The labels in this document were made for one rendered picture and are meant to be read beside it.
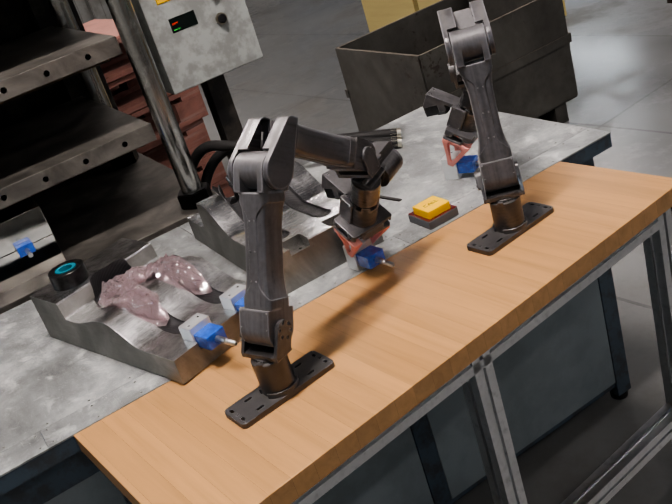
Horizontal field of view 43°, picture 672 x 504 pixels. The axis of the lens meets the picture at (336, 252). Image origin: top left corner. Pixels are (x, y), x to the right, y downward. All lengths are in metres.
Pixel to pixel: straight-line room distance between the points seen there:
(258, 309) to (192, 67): 1.25
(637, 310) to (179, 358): 1.72
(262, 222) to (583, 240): 0.64
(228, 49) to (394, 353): 1.34
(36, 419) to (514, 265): 0.95
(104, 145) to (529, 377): 1.28
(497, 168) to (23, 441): 1.03
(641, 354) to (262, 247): 1.58
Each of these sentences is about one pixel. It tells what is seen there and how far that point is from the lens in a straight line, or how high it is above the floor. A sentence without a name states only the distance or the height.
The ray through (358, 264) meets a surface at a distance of 1.78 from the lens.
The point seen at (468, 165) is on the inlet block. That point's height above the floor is 0.83.
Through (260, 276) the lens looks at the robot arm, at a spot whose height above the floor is 1.01.
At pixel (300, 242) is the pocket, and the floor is 0.87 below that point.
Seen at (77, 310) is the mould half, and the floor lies 0.87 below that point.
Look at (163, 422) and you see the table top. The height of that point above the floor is 0.80.
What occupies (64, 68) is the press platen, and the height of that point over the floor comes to 1.26.
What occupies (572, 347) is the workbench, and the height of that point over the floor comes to 0.26.
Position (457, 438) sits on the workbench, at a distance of 2.19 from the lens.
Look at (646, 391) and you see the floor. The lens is 2.60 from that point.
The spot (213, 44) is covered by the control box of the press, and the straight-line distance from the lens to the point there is 2.57.
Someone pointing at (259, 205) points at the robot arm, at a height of 1.12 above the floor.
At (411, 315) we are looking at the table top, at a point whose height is 0.80.
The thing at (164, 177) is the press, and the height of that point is 0.79.
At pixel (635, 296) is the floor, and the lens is 3.00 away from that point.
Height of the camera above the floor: 1.62
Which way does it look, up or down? 26 degrees down
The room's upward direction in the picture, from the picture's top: 18 degrees counter-clockwise
